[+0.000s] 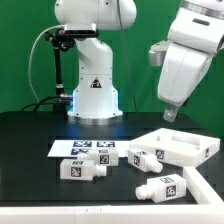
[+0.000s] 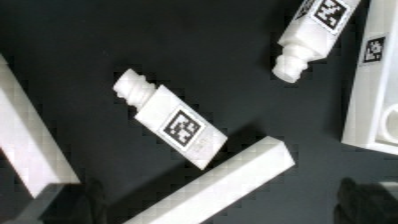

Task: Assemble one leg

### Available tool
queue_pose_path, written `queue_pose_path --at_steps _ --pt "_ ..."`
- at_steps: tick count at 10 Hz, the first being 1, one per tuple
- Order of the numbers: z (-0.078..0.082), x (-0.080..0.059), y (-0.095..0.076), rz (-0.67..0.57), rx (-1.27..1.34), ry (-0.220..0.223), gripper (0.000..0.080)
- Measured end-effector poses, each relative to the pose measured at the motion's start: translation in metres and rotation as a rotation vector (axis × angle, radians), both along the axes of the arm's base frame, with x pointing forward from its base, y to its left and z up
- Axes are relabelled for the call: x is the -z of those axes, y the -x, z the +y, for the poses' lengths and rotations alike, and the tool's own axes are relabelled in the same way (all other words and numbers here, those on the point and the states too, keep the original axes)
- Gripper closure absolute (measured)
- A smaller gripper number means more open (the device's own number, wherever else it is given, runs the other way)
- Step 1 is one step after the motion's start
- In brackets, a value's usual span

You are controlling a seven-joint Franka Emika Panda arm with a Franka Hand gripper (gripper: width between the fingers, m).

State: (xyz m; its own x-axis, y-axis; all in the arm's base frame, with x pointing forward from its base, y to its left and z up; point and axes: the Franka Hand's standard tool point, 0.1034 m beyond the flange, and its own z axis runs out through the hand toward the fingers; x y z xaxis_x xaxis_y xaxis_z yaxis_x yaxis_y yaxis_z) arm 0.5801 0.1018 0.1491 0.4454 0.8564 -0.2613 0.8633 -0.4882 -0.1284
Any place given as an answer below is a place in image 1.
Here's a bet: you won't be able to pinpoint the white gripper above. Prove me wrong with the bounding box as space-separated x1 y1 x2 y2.
149 40 213 122

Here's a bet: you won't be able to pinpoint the white square tabletop part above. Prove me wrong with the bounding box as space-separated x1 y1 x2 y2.
130 128 220 167

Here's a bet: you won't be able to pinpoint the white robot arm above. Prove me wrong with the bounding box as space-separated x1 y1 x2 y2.
55 0 224 124

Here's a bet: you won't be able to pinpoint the white L-shaped fence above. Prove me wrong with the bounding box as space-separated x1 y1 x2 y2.
0 167 224 224

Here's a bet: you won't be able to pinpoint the white paper with tags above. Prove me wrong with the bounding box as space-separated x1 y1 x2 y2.
48 140 130 158

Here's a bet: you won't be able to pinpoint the black cables at base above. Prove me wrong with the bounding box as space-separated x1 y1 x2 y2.
20 94 73 112

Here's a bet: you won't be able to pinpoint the white camera cable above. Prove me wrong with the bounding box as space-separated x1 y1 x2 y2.
27 23 65 104

